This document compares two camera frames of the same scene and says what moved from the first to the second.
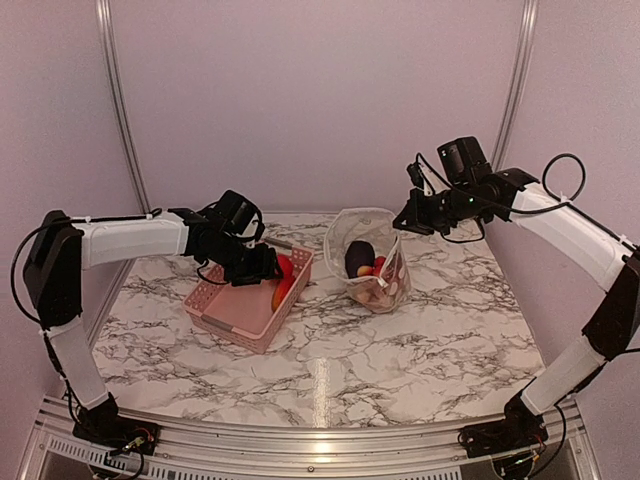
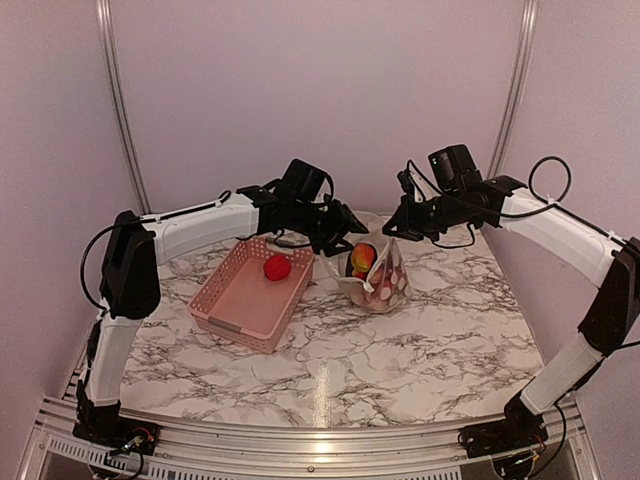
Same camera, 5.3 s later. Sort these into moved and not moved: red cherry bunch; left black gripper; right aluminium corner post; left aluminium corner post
Moved: left black gripper; red cherry bunch
Not moved: left aluminium corner post; right aluminium corner post
